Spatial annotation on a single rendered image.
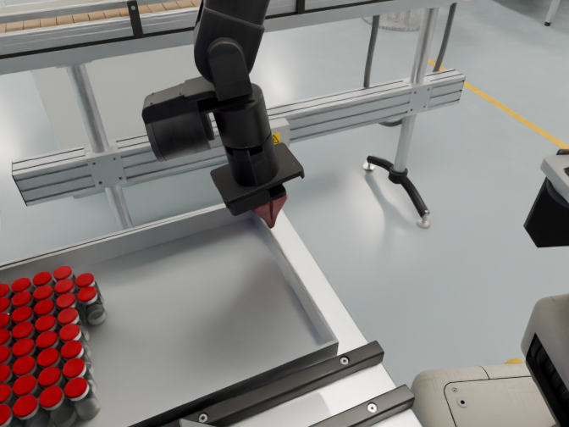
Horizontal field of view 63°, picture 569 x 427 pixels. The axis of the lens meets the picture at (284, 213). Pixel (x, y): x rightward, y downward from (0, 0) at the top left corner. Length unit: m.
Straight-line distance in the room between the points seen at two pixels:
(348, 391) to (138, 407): 0.22
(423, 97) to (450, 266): 0.65
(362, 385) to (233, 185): 0.27
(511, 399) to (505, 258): 0.83
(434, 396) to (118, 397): 0.86
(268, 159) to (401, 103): 1.36
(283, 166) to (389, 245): 1.40
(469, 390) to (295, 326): 0.78
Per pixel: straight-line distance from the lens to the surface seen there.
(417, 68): 1.85
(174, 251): 0.66
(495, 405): 1.29
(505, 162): 2.57
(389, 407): 0.51
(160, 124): 0.50
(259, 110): 0.50
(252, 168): 0.53
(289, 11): 1.45
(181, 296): 0.60
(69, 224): 2.18
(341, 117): 1.73
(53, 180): 1.54
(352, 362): 0.52
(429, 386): 1.26
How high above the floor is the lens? 1.34
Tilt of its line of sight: 42 degrees down
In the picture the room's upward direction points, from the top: straight up
